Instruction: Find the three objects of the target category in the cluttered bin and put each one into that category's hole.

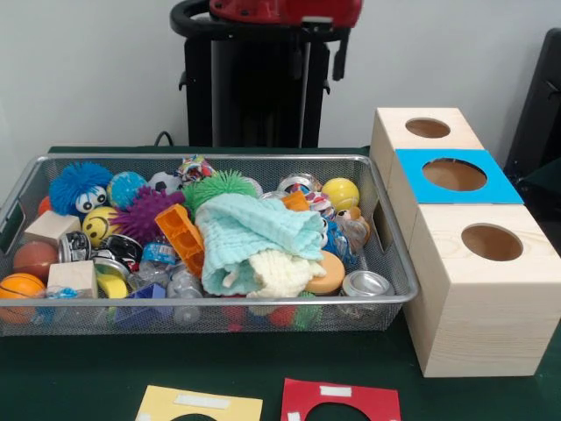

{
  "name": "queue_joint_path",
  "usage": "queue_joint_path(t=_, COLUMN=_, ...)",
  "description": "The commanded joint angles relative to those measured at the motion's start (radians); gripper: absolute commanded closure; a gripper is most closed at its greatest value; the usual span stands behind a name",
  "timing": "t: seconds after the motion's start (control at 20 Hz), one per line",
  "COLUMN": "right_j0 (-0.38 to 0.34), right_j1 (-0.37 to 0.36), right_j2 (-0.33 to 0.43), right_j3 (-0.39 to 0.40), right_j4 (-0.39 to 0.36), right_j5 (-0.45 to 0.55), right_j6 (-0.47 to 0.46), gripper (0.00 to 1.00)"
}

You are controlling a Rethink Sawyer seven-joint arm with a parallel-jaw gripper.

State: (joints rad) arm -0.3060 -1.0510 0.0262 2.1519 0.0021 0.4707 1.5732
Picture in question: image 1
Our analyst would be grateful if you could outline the yellow smiley face ball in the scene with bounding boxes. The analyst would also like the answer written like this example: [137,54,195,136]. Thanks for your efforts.
[82,206,122,247]

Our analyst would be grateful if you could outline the plain wooden block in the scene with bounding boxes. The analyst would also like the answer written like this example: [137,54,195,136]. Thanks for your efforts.
[24,210,83,250]

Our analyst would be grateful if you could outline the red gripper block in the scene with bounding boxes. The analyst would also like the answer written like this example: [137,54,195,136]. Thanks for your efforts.
[262,0,364,82]

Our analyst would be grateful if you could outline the purple spiky ball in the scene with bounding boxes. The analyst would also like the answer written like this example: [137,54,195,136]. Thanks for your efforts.
[114,186,188,246]

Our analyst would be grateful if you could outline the black chair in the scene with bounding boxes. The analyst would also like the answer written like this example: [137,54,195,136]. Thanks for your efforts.
[503,28,561,176]

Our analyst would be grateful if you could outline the silver wire mesh bin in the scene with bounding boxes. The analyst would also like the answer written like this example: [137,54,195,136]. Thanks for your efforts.
[0,153,421,338]

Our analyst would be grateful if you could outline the wooden box with three holes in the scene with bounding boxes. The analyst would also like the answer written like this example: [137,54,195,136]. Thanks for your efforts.
[370,107,561,378]

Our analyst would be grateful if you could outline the mint green cloth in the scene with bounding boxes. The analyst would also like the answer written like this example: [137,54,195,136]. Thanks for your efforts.
[195,192,328,296]

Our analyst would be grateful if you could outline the orange basketball toy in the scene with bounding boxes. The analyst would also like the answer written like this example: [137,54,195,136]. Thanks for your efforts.
[0,274,46,325]

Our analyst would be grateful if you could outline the red card with round hole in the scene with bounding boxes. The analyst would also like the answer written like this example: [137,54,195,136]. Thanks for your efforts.
[280,377,402,421]

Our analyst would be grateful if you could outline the green fuzzy ball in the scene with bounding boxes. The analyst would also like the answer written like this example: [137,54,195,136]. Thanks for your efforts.
[181,170,259,216]

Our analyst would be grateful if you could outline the orange toy building brick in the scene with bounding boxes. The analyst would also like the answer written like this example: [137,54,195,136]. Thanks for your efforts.
[155,203,206,278]

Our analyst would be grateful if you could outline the blue fuzzy ball with eyes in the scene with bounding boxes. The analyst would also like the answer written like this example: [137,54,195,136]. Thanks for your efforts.
[48,161,114,217]

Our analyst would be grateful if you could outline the plain yellow ball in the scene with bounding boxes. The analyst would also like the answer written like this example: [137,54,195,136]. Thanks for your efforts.
[322,177,361,211]

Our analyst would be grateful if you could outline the brown ball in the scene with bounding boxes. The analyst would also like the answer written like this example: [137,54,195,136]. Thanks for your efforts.
[12,240,60,282]

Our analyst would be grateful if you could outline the black pedestal with red base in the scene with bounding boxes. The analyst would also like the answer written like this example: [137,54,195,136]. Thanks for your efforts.
[169,0,352,149]

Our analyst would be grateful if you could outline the yellow card with round hole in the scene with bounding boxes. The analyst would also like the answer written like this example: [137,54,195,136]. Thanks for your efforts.
[134,384,264,421]

